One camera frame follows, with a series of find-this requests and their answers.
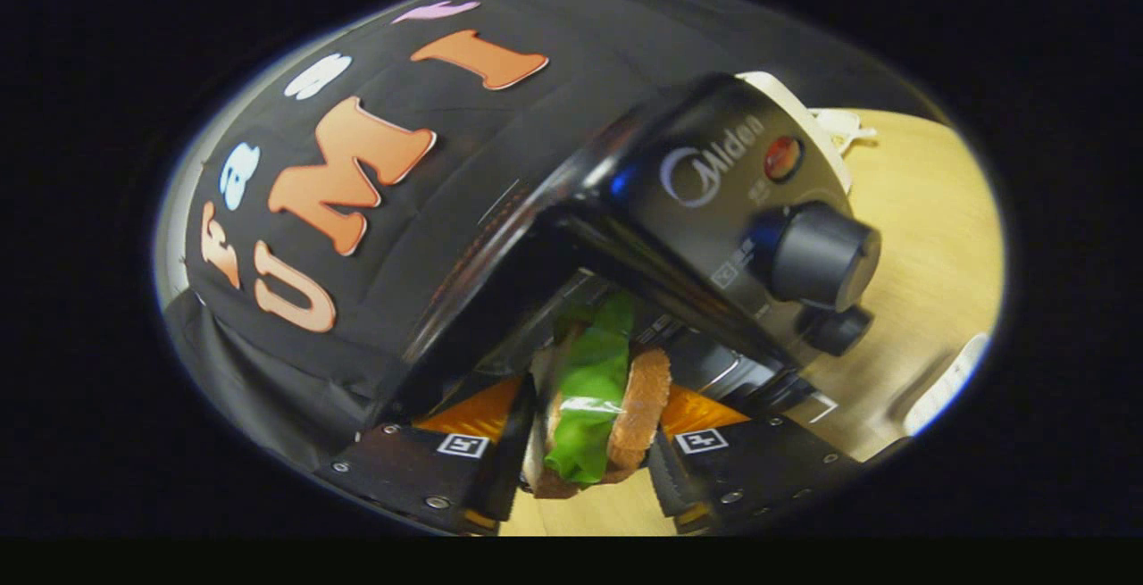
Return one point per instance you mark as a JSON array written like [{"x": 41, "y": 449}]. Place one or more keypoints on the white pop-up toaster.
[{"x": 786, "y": 94}]

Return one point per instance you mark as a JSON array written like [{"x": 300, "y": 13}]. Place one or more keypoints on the small white dish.
[{"x": 839, "y": 128}]

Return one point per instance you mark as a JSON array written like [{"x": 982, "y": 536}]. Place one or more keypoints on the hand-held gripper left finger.
[{"x": 511, "y": 469}]

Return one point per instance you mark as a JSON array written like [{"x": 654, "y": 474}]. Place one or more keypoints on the black toaster oven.
[{"x": 696, "y": 237}]

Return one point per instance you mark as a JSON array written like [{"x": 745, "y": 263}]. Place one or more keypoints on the lettuce bun sandwich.
[{"x": 589, "y": 388}]

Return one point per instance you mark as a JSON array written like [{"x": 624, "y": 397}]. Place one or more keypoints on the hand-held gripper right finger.
[{"x": 665, "y": 478}]

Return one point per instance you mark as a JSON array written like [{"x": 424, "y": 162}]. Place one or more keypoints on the white plate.
[{"x": 946, "y": 384}]

